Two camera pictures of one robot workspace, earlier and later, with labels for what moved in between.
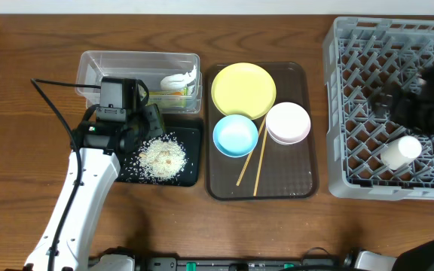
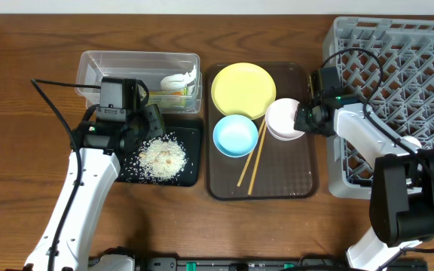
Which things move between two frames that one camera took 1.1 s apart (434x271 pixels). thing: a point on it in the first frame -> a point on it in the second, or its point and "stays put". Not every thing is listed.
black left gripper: [154, 120] stays put
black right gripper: [401, 107] -> [301, 120]
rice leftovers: [159, 158] stays put
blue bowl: [235, 135] stays put
